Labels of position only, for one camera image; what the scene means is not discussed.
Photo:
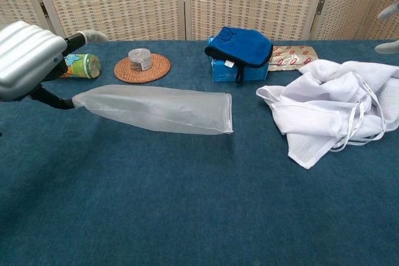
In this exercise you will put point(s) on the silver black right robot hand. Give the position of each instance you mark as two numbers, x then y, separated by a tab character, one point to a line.
389	48

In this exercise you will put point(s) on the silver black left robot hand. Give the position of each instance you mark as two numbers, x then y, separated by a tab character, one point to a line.
25	60

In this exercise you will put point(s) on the translucent white plastic bag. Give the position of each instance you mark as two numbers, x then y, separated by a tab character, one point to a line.
156	107

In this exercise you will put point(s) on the metal screen hinge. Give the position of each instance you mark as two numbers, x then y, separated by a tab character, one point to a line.
320	7
44	9

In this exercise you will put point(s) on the orange cartoon label juice bottle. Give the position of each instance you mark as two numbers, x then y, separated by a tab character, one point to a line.
84	66

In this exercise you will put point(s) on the beige packet red print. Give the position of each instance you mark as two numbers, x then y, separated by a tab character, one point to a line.
293	57

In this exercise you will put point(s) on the small clear round jar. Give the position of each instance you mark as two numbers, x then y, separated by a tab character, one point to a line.
140	58

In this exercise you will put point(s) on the light blue tissue box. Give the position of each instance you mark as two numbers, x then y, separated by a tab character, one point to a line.
255	74

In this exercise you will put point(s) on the round woven rattan coaster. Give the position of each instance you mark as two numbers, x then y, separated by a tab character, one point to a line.
162	66

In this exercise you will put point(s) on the blue cloth black trim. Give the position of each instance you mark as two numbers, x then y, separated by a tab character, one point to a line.
240	43

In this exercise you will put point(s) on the blue felt table cover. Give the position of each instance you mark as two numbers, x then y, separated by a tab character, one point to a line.
187	200

